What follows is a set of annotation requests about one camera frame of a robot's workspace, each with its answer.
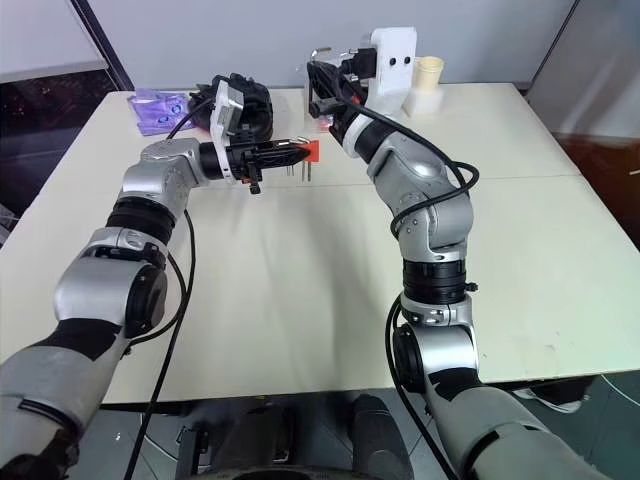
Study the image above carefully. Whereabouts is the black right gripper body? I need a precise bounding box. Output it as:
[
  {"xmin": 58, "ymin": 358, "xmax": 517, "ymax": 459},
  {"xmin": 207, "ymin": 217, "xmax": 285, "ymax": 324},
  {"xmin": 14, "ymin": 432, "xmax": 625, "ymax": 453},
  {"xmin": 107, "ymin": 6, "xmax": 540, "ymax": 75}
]
[{"xmin": 341, "ymin": 45, "xmax": 378, "ymax": 104}]

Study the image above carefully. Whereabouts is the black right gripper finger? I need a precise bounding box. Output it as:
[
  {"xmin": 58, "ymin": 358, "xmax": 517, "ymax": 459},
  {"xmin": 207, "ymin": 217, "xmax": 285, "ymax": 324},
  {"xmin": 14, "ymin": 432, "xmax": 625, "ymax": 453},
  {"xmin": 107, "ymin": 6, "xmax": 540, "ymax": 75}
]
[
  {"xmin": 308, "ymin": 97, "xmax": 353, "ymax": 120},
  {"xmin": 305, "ymin": 58, "xmax": 351, "ymax": 104}
]

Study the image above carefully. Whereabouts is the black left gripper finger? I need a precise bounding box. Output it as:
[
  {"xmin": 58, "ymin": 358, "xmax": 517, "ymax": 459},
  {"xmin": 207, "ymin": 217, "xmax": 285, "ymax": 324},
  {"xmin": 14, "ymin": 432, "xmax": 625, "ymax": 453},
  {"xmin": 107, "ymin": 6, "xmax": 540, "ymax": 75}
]
[
  {"xmin": 262, "ymin": 151, "xmax": 307, "ymax": 170},
  {"xmin": 262, "ymin": 139, "xmax": 311, "ymax": 155}
]

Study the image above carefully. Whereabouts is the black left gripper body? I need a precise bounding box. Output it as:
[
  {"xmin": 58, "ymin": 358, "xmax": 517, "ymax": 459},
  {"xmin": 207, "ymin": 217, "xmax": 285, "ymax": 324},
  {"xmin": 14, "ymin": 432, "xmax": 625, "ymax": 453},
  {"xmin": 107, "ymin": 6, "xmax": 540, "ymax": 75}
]
[{"xmin": 230, "ymin": 139, "xmax": 267, "ymax": 197}]

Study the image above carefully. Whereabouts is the cream plastic cup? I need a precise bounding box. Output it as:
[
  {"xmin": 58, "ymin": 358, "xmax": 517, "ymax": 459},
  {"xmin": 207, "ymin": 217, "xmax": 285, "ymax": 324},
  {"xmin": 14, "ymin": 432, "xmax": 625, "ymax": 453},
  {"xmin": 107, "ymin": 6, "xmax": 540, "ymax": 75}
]
[{"xmin": 413, "ymin": 55, "xmax": 445, "ymax": 94}]

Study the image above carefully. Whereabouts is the purple plastic bag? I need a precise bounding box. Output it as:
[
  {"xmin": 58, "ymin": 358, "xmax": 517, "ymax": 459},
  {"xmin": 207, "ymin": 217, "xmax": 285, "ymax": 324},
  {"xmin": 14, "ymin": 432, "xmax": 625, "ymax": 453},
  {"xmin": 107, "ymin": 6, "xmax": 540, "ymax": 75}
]
[{"xmin": 126, "ymin": 87, "xmax": 195, "ymax": 137}]

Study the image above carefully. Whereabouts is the white object under table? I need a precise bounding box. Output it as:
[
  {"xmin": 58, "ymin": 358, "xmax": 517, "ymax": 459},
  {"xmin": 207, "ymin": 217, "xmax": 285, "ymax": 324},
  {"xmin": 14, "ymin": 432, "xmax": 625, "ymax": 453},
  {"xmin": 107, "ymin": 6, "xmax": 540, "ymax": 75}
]
[{"xmin": 512, "ymin": 387, "xmax": 587, "ymax": 413}]

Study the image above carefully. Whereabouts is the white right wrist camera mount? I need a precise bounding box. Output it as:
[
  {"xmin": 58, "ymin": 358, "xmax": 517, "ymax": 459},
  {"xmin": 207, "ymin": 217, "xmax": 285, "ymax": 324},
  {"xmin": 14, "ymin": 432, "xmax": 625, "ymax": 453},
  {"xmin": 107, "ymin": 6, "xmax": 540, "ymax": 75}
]
[{"xmin": 360, "ymin": 26, "xmax": 419, "ymax": 117}]

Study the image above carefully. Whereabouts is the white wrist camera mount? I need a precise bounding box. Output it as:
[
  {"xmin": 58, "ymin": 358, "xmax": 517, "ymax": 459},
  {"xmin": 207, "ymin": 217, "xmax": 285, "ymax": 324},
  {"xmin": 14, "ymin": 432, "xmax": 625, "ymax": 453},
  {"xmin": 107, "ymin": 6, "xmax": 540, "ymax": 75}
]
[
  {"xmin": 360, "ymin": 26, "xmax": 419, "ymax": 117},
  {"xmin": 209, "ymin": 79, "xmax": 247, "ymax": 188}
]

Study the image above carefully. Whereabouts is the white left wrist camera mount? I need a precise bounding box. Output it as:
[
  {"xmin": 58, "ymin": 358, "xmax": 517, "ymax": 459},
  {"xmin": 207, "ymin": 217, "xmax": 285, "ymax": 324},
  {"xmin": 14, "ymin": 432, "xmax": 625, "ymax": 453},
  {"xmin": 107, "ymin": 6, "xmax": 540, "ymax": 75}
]
[{"xmin": 209, "ymin": 79, "xmax": 247, "ymax": 188}]

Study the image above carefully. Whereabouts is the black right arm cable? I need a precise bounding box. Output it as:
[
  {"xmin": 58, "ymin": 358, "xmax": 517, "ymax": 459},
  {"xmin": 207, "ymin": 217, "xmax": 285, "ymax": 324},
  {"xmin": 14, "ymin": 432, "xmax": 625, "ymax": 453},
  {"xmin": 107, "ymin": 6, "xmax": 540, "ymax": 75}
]
[{"xmin": 344, "ymin": 98, "xmax": 480, "ymax": 480}]

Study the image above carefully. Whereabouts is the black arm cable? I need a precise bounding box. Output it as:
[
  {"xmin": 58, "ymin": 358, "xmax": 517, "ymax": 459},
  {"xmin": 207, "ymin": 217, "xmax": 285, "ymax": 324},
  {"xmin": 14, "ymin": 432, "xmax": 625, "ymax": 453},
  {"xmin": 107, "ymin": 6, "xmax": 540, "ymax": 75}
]
[
  {"xmin": 344, "ymin": 98, "xmax": 480, "ymax": 480},
  {"xmin": 121, "ymin": 95, "xmax": 220, "ymax": 480}
]

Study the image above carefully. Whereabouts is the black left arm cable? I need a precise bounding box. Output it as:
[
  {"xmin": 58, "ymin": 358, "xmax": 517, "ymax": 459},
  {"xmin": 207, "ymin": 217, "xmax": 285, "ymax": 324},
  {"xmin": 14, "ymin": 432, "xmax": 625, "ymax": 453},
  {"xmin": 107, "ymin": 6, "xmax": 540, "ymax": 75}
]
[{"xmin": 121, "ymin": 95, "xmax": 220, "ymax": 480}]

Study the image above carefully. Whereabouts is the black post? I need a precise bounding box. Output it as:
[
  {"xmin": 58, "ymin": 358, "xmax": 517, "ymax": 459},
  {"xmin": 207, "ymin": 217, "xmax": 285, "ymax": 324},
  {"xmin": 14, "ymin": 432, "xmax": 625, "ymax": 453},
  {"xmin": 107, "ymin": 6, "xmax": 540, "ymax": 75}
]
[{"xmin": 78, "ymin": 0, "xmax": 135, "ymax": 92}]

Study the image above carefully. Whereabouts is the grey metal frame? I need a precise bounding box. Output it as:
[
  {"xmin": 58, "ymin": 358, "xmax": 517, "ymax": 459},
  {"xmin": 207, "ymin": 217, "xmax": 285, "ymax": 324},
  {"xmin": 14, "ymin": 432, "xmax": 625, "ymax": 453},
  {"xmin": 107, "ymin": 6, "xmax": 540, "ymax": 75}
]
[{"xmin": 517, "ymin": 0, "xmax": 582, "ymax": 92}]

